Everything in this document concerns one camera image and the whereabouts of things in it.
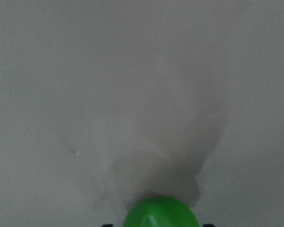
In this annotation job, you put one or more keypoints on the green lime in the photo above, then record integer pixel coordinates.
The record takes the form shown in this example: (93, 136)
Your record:
(160, 211)

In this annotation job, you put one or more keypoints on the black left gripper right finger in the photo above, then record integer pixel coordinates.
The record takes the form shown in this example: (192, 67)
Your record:
(208, 225)

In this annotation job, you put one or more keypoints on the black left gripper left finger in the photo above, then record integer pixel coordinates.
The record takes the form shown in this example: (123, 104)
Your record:
(107, 225)

